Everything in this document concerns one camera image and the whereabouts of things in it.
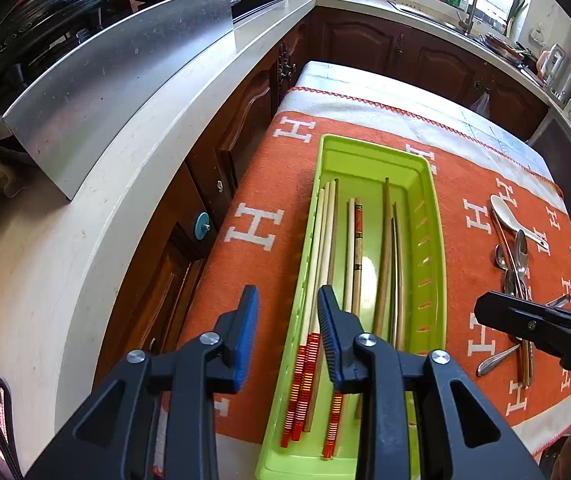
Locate steel sink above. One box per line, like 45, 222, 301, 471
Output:
388, 0, 466, 31

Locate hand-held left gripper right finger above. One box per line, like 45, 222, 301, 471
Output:
317, 285, 546, 480

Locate black red cooker pot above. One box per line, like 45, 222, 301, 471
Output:
0, 0, 111, 76

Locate hanging plastic bag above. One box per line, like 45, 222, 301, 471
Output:
469, 87, 493, 118

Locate steel electric kettle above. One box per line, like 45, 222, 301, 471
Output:
538, 45, 571, 103

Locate steel faucet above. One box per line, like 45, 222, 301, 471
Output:
458, 0, 481, 33

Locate brown wooden cabinets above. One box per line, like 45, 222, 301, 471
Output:
93, 7, 551, 376

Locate black gas stove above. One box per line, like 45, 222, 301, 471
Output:
230, 0, 287, 23

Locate orange printed blanket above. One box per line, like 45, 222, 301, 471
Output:
160, 86, 571, 480

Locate pale blue tablecloth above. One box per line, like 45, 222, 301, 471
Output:
290, 60, 553, 186

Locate metal fork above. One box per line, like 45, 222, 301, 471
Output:
476, 345, 521, 377

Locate stainless steel appliance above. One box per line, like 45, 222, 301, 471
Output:
528, 107, 571, 271

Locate steel splash guard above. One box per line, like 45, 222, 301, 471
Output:
2, 0, 236, 202

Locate bundle of wooden chopsticks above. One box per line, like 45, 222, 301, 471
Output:
280, 187, 327, 448

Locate green onion stalks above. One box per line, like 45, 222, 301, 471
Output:
505, 0, 526, 36

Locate white ceramic spoon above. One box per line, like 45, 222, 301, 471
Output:
489, 194, 550, 253

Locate stack of dishes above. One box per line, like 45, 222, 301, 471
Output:
483, 32, 526, 63

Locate green plastic utensil tray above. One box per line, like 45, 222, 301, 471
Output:
254, 134, 449, 480

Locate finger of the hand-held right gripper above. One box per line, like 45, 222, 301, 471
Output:
474, 291, 566, 358

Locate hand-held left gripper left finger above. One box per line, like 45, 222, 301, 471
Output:
26, 285, 261, 480

